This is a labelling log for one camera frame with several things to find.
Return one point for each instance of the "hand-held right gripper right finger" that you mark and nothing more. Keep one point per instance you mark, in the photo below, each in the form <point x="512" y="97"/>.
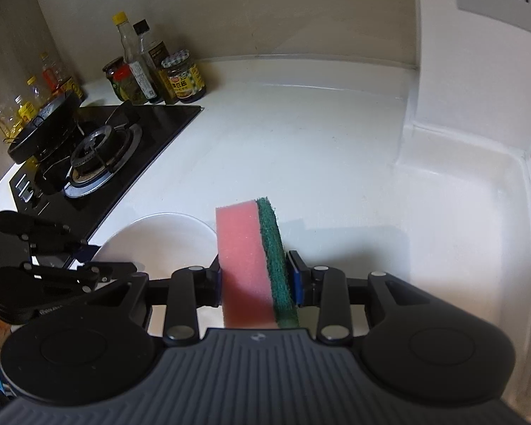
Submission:
<point x="297" y="281"/>

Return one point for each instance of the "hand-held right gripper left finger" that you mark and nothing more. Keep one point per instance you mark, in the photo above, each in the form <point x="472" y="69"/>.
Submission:
<point x="183" y="292"/>

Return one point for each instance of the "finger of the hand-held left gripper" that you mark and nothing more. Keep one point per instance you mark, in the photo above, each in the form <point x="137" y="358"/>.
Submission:
<point x="84" y="274"/>
<point x="31" y="228"/>

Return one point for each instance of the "white ceramic bowl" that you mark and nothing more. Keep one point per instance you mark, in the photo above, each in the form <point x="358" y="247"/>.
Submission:
<point x="159" y="239"/>

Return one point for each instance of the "pink and green sponge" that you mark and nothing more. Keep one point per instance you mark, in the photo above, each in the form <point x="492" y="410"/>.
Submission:
<point x="243" y="256"/>

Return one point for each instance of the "gas burner with grate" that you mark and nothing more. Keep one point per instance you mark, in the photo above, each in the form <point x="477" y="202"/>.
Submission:
<point x="99" y="159"/>

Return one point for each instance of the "black frying pan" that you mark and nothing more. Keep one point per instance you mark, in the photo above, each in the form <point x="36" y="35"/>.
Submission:
<point x="40" y="128"/>

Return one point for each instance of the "clear oil bottle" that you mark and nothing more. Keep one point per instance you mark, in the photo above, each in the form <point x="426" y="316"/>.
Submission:
<point x="4" y="119"/>

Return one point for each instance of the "small yellow-capped oil bottle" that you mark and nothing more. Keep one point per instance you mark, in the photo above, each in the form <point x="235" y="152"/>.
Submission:
<point x="26" y="110"/>

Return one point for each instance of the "oil bottle with orange label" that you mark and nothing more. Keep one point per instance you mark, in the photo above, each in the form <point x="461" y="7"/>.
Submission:
<point x="53" y="75"/>

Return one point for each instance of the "black glass gas stove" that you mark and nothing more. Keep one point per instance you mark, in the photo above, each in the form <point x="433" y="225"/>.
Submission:
<point x="163" y="128"/>

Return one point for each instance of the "pickle jar with red label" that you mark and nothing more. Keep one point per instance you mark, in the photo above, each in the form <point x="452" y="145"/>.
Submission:
<point x="119" y="79"/>

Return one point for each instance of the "clear bottle with yellow cap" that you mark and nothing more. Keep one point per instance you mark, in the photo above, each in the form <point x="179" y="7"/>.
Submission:
<point x="137" y="66"/>

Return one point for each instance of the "dark bottle with black cap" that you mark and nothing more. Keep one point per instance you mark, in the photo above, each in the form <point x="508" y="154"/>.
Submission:
<point x="157" y="64"/>

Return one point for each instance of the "sauce jar with checkered lid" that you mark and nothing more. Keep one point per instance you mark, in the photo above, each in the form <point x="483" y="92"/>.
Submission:
<point x="185" y="77"/>

